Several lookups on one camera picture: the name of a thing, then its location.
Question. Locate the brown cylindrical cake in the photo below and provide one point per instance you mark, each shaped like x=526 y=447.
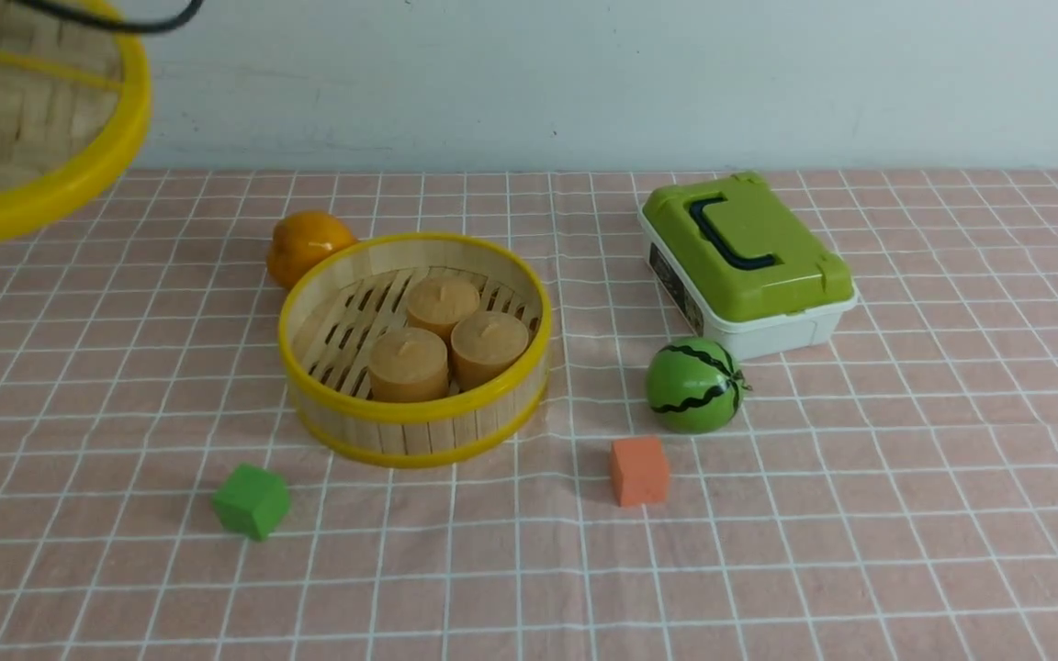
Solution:
x=484 y=345
x=408 y=365
x=438 y=303

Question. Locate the green toy watermelon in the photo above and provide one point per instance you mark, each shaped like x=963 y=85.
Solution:
x=693 y=386

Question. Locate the brown cylindrical cake front left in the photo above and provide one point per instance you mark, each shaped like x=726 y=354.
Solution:
x=408 y=365

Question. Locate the pink checked tablecloth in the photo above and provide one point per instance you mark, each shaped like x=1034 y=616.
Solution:
x=891 y=495

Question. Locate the bamboo steamer basket yellow rim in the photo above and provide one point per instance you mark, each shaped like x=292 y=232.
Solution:
x=334 y=315

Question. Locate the brown cylindrical cake right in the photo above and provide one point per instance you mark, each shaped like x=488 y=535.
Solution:
x=484 y=345

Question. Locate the green foam cube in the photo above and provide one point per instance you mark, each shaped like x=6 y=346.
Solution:
x=252 y=502

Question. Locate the brown cylindrical cake back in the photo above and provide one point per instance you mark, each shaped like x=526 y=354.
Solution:
x=438 y=303

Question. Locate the yellow bamboo steamer lid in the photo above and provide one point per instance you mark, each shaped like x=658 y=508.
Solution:
x=75 y=106

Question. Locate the green white plastic storage box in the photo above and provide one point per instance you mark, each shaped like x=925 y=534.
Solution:
x=742 y=268

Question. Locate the orange toy bell pepper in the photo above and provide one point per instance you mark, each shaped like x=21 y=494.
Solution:
x=302 y=240

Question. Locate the orange foam cube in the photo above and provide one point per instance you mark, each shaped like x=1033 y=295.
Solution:
x=640 y=472

